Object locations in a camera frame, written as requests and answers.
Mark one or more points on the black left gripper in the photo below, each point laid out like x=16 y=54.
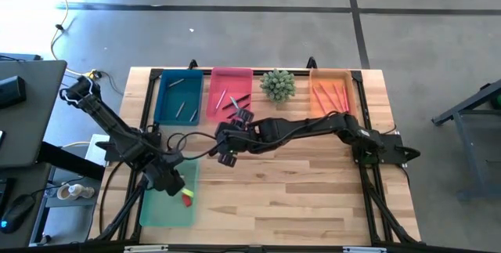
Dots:
x=166 y=178

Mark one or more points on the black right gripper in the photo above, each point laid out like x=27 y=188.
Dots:
x=235 y=139

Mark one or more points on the black pen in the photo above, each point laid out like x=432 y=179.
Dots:
x=231 y=115
x=244 y=98

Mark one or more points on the yellow-green eraser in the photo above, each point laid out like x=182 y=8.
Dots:
x=188 y=193

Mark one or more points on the red eraser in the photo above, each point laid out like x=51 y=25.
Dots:
x=187 y=201

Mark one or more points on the cyan pen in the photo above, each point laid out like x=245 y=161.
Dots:
x=234 y=102

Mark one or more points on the pink pencil with orange eraser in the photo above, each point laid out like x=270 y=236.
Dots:
x=319 y=100
x=329 y=97
x=346 y=99

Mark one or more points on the pink pen with orange cap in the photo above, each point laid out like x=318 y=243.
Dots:
x=338 y=97

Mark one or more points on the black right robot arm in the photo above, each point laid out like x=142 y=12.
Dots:
x=313 y=127

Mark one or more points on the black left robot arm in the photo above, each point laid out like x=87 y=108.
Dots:
x=113 y=127

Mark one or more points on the teal green plastic bin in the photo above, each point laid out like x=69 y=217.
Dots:
x=168 y=214

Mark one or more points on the pink plastic bin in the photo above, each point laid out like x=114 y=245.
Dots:
x=242 y=84

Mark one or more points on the potted artificial green plant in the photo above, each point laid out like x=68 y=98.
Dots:
x=278 y=86

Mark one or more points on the white sheet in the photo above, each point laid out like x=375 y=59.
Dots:
x=91 y=155

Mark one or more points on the blue plastic bin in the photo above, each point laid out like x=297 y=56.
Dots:
x=168 y=96

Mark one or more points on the beige tape roll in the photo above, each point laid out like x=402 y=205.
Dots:
x=72 y=191

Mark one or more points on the orange plastic bin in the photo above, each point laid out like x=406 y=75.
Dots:
x=352 y=76

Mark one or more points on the dark grey desk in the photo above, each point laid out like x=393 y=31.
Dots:
x=35 y=120

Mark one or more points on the black computer mouse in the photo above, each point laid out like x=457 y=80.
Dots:
x=17 y=212

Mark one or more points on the black box device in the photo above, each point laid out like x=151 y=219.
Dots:
x=11 y=91

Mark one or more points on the blue-grey metal cart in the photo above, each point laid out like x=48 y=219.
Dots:
x=469 y=147

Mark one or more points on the white bracket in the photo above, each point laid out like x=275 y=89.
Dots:
x=145 y=248
x=364 y=249

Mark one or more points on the black aluminium table frame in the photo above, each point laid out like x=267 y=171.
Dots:
x=148 y=96

